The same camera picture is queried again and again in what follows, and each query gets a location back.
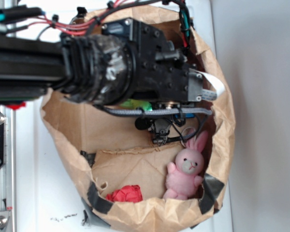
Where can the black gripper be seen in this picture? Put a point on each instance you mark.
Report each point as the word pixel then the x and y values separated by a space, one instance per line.
pixel 146 66

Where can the green plush animal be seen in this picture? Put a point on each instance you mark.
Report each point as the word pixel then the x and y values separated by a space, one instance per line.
pixel 135 104

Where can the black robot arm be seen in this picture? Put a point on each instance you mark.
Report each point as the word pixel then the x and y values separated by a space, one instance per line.
pixel 76 67

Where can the blue wooden block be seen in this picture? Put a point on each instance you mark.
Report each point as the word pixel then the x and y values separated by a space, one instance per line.
pixel 184 116

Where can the brown paper bag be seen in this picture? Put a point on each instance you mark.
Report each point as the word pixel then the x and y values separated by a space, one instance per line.
pixel 103 153

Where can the pink plush bunny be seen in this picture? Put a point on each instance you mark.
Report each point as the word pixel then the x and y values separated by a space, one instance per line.
pixel 183 179

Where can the red crumpled paper ball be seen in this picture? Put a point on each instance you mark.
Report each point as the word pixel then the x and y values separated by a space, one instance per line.
pixel 131 193

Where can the aluminium frame rail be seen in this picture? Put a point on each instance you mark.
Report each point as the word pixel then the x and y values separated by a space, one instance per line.
pixel 7 171

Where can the silver corner bracket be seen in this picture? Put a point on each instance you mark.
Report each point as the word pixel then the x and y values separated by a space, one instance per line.
pixel 4 220

